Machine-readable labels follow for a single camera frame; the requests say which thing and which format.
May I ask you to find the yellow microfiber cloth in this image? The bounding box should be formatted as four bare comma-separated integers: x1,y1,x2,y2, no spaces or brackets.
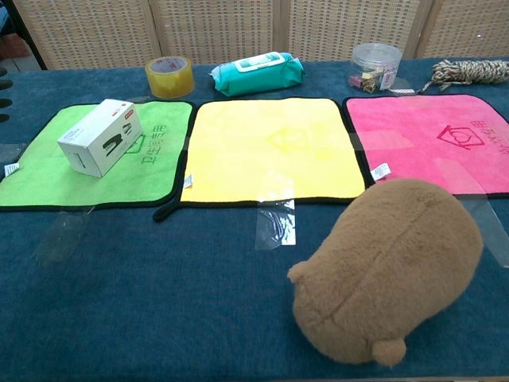
153,97,375,223

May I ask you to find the blue table cloth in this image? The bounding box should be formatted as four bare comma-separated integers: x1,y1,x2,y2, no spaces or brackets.
0,55,509,380

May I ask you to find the woven folding screen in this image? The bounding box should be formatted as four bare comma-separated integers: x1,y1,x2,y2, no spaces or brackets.
11,0,509,71

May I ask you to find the small white box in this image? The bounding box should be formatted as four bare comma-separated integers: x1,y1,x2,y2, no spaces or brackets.
56,98,144,179

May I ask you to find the green microfiber cloth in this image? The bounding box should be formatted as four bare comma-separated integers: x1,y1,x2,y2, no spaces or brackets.
0,99,196,212

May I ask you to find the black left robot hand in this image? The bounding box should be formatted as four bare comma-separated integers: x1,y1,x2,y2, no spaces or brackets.
0,67,14,123

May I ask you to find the teal wet wipes pack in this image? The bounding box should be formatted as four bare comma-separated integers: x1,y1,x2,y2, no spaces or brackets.
209,51,306,98

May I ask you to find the clear tape strip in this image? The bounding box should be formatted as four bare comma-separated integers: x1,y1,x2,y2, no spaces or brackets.
35,206,92,264
256,173,297,251
433,158,509,268

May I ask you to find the black tripod stand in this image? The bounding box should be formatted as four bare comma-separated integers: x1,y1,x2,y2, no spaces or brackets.
0,0,49,71

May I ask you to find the brown plush toy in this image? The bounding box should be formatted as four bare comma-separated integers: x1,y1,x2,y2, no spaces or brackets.
287,177,485,368

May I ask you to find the pink microfiber cloth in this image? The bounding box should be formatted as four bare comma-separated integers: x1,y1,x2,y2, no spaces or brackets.
341,93,509,199

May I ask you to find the striped rope bundle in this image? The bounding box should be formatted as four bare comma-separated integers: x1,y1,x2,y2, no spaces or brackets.
421,58,509,95

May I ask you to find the yellowish packing tape roll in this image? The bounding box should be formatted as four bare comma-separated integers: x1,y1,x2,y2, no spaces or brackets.
144,56,196,99

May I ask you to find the clear round plastic jar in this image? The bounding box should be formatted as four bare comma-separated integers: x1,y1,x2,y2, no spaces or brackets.
348,42,403,93

